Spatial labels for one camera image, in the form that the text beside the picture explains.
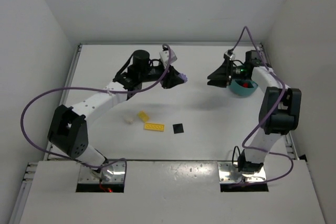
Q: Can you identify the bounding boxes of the purple lego brick sideways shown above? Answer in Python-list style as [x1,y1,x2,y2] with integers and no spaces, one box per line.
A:
[179,73,188,83]

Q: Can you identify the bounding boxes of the black square lego plate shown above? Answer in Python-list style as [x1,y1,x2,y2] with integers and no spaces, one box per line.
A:
[173,123,184,134]

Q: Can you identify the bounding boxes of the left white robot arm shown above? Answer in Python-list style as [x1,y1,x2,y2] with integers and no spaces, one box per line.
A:
[47,44,187,173]

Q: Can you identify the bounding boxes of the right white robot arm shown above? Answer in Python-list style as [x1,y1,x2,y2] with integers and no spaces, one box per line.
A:
[207,50,302,174]

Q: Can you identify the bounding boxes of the teal round divided container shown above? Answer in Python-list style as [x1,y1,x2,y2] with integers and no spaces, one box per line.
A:
[229,79,258,98]

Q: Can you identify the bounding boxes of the yellow lego slope brick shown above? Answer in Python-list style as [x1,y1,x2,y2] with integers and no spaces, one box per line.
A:
[138,111,150,123]

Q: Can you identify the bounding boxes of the yellow long lego plate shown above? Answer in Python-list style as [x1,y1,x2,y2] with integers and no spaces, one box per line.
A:
[144,123,165,132]

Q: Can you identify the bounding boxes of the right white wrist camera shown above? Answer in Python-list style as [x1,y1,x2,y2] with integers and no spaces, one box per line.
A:
[224,50,236,61]

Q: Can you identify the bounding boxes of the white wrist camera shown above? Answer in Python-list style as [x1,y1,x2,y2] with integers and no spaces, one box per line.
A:
[224,50,236,61]
[159,50,177,68]

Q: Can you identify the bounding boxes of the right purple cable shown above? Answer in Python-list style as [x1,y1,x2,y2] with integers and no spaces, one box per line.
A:
[227,26,294,186]

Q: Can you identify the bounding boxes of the purple cable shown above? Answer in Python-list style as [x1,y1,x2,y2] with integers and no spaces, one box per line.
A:
[20,44,173,169]
[227,26,294,186]

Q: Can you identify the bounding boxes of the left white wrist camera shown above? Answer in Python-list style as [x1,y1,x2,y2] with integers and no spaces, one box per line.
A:
[159,50,177,68]

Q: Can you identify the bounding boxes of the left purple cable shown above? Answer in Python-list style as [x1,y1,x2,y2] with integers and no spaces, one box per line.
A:
[20,44,173,169]

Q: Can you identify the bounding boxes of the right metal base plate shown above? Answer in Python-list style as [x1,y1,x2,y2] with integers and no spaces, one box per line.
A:
[217,161,267,185]

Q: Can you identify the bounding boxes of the metal base plate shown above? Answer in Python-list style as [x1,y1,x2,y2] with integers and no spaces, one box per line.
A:
[217,161,267,185]
[78,161,125,184]

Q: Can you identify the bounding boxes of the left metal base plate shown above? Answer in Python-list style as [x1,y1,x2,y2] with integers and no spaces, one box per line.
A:
[78,161,125,184]

